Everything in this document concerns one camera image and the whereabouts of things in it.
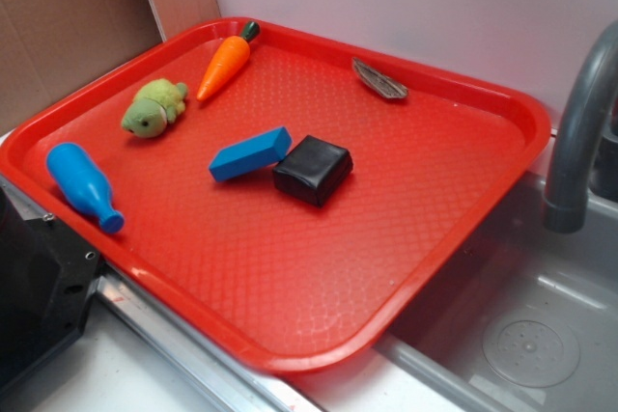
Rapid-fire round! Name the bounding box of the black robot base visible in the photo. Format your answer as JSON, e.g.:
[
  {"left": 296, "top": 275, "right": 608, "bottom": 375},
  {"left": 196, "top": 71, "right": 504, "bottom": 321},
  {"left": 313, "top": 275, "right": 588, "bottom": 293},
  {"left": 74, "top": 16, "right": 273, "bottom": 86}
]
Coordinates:
[{"left": 1, "top": 193, "right": 102, "bottom": 396}]

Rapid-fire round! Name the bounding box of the blue plastic bottle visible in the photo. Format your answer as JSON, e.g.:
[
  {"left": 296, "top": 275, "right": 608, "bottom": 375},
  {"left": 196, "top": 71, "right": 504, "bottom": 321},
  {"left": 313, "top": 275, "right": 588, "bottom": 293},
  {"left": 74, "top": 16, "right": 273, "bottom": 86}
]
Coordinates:
[{"left": 46, "top": 143, "right": 125, "bottom": 233}]

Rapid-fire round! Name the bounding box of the black square pouch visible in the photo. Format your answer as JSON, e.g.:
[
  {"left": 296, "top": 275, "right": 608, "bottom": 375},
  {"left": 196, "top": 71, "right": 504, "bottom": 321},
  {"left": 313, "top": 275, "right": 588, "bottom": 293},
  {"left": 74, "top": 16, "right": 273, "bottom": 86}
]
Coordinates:
[{"left": 272, "top": 135, "right": 353, "bottom": 207}]

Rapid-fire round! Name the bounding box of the red plastic tray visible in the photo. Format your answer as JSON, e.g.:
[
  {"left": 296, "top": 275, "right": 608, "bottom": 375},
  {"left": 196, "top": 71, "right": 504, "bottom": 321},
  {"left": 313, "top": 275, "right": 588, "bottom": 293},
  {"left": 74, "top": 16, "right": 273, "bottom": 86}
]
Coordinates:
[{"left": 1, "top": 18, "right": 550, "bottom": 373}]

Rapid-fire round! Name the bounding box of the blue rectangular block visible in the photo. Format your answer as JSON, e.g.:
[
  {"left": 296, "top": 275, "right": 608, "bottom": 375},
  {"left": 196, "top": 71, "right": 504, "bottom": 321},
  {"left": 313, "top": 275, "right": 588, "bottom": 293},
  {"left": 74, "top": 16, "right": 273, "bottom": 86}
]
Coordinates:
[{"left": 209, "top": 126, "right": 292, "bottom": 182}]

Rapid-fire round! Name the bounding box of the grey brown shell piece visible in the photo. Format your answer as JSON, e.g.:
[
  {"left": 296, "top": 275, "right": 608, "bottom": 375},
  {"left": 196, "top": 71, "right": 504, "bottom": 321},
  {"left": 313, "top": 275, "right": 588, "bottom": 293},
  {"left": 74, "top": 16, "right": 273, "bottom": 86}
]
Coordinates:
[{"left": 351, "top": 57, "right": 408, "bottom": 100}]

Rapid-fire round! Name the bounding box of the orange toy carrot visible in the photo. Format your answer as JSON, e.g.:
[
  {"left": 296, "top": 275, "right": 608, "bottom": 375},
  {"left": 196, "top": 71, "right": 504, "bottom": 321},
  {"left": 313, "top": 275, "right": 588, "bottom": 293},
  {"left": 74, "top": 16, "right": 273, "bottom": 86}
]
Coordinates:
[{"left": 196, "top": 21, "right": 261, "bottom": 102}]

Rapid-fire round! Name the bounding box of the green plush turtle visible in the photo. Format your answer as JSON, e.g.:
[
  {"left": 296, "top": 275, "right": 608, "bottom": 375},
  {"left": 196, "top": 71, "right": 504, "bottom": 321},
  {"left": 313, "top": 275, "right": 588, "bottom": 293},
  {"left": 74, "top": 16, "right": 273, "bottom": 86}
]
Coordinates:
[{"left": 121, "top": 78, "right": 188, "bottom": 139}]

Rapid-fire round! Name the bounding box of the grey plastic sink basin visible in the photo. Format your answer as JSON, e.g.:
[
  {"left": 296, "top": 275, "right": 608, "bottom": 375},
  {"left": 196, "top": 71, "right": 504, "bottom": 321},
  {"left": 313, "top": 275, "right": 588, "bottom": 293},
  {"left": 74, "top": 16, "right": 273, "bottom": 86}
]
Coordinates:
[{"left": 377, "top": 174, "right": 617, "bottom": 411}]

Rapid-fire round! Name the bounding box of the grey sink faucet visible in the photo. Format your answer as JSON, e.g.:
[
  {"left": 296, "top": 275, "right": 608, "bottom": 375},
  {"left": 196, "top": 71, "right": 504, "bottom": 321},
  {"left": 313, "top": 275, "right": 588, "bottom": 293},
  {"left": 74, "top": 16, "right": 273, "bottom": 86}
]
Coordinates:
[{"left": 542, "top": 22, "right": 617, "bottom": 233}]

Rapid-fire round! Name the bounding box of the brown cardboard panel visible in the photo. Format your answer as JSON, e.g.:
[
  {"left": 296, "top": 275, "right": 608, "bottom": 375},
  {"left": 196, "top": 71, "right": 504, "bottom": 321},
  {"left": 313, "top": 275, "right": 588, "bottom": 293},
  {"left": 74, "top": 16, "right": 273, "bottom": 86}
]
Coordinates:
[{"left": 1, "top": 0, "right": 219, "bottom": 133}]

